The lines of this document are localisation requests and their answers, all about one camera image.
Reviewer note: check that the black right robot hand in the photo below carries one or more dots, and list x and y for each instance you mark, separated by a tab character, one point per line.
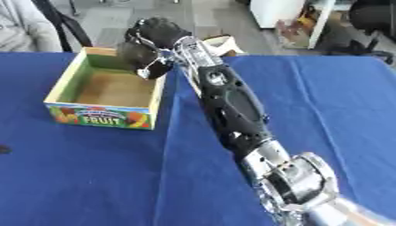
157	32

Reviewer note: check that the silver and black right robot arm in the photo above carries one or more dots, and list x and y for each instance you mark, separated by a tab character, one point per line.
234	109

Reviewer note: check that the cardboard box with green inside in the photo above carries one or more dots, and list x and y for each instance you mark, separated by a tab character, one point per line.
111	88

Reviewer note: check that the white cabinet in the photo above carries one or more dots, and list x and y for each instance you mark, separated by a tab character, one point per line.
276	13

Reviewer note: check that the person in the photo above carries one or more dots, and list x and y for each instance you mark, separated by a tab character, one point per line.
23	25

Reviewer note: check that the black office chair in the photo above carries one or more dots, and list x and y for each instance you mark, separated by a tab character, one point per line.
371	26

